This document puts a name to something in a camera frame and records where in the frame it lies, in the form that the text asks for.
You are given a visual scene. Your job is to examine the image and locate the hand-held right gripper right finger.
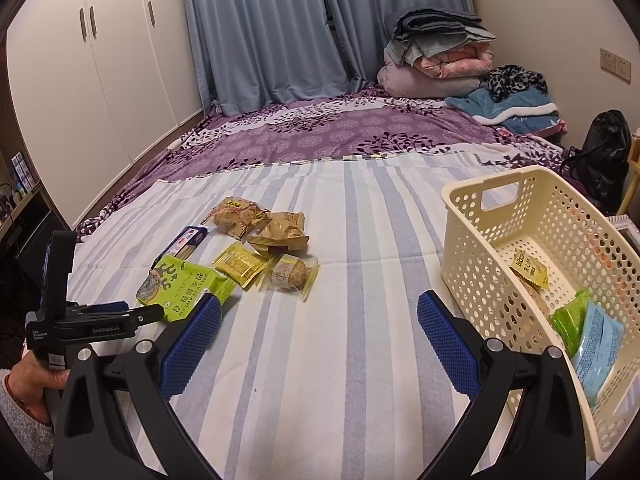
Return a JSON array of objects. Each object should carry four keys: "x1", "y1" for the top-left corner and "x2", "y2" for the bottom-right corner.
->
[{"x1": 417, "y1": 290, "x2": 586, "y2": 480}]

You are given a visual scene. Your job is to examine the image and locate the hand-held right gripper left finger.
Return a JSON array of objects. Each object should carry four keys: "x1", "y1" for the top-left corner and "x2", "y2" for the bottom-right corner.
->
[{"x1": 52, "y1": 294, "x2": 223, "y2": 480}]

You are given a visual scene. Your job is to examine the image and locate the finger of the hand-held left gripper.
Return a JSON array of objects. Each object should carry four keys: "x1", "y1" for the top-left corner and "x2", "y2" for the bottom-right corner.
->
[
  {"x1": 80, "y1": 301, "x2": 132, "y2": 314},
  {"x1": 75, "y1": 305, "x2": 166, "y2": 328}
]

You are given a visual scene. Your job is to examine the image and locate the large green snack packet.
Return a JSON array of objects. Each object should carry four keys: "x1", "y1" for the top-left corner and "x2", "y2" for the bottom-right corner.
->
[{"x1": 136, "y1": 255, "x2": 237, "y2": 323}]

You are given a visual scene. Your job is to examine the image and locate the cream perforated plastic basket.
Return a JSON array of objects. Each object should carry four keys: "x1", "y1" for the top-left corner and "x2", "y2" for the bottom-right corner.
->
[{"x1": 441, "y1": 165, "x2": 640, "y2": 468}]

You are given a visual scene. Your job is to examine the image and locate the blue packet with striped end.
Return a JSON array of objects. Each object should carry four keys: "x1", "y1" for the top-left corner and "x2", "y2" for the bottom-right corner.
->
[{"x1": 152, "y1": 226, "x2": 208, "y2": 271}]

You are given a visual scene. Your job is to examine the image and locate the yellow snack packet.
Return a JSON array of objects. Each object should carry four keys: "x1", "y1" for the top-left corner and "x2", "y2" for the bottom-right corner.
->
[{"x1": 212, "y1": 241, "x2": 271, "y2": 290}]

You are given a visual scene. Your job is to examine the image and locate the small tan snack packet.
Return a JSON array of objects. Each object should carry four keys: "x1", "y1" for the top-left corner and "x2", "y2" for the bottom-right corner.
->
[{"x1": 517, "y1": 275, "x2": 553, "y2": 321}]

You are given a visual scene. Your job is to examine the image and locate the small yellow sachet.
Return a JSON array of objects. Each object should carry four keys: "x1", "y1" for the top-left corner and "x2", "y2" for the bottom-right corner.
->
[{"x1": 509, "y1": 249, "x2": 550, "y2": 291}]

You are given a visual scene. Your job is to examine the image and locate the clear round cake packet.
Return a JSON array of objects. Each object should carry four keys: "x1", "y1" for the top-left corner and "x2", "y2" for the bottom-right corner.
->
[{"x1": 260, "y1": 252, "x2": 320, "y2": 302}]

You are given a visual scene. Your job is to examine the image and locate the small green snack packet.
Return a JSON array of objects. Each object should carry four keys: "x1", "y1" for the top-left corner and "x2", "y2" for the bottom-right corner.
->
[{"x1": 550, "y1": 290, "x2": 591, "y2": 358}]

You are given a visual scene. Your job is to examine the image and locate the clear cookie bag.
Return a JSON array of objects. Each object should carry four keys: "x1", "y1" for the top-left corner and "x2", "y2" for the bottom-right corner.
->
[{"x1": 201, "y1": 196, "x2": 273, "y2": 240}]

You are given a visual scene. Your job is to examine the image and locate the light blue snack packet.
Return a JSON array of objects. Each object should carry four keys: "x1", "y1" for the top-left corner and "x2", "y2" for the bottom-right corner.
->
[{"x1": 570, "y1": 301, "x2": 626, "y2": 408}]

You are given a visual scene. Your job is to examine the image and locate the person's left forearm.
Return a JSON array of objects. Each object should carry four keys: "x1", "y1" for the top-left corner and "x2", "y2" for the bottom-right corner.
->
[{"x1": 0, "y1": 370, "x2": 55, "y2": 468}]

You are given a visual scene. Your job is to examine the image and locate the person's left hand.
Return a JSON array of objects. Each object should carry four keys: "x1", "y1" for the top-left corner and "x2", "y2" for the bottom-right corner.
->
[{"x1": 9, "y1": 350, "x2": 71, "y2": 413}]

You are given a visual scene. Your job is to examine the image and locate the dark desk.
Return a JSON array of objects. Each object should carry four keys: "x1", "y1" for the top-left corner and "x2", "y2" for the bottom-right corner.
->
[{"x1": 0, "y1": 180, "x2": 76, "y2": 271}]

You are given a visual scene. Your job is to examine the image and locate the blue and white boxes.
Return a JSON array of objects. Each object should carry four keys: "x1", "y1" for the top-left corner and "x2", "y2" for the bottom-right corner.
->
[{"x1": 11, "y1": 151, "x2": 33, "y2": 196}]

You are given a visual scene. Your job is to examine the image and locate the striped blanket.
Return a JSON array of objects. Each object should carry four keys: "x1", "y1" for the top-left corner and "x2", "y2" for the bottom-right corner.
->
[{"x1": 50, "y1": 152, "x2": 640, "y2": 480}]

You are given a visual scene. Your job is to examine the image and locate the white wardrobe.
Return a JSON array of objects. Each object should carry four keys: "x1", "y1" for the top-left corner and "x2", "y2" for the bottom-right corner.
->
[{"x1": 5, "y1": 0, "x2": 206, "y2": 228}]

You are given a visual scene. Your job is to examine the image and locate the black bag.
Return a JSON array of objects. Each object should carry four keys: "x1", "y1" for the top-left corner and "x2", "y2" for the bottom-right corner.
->
[{"x1": 565, "y1": 110, "x2": 632, "y2": 216}]

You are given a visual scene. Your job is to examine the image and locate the yellow wooden rack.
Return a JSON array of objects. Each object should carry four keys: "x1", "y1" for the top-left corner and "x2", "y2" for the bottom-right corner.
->
[{"x1": 617, "y1": 132, "x2": 640, "y2": 216}]

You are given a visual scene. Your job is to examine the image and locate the purple floral bedsheet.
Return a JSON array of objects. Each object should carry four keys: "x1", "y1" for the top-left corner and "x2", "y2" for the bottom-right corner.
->
[{"x1": 75, "y1": 87, "x2": 581, "y2": 233}]

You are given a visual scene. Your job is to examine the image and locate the leopard print scarf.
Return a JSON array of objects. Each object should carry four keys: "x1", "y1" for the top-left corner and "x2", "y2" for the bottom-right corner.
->
[{"x1": 487, "y1": 65, "x2": 548, "y2": 103}]

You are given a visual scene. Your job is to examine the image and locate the pink floral quilt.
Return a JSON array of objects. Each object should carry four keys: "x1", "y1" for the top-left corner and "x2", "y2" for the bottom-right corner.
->
[{"x1": 415, "y1": 47, "x2": 496, "y2": 78}]

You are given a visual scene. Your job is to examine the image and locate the grey-green folded blanket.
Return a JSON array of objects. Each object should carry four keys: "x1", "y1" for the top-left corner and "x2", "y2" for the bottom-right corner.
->
[{"x1": 384, "y1": 35, "x2": 496, "y2": 68}]

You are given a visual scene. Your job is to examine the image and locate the dark blue folded blanket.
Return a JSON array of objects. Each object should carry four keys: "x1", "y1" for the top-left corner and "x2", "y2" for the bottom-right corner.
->
[{"x1": 392, "y1": 8, "x2": 496, "y2": 43}]

